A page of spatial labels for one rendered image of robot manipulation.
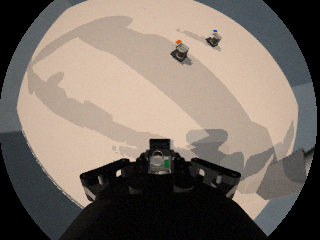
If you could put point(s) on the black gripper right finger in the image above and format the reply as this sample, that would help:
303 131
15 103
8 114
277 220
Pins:
216 176

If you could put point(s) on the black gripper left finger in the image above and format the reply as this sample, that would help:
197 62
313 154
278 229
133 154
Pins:
103 177

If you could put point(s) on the black rack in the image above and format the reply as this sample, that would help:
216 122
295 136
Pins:
159 143

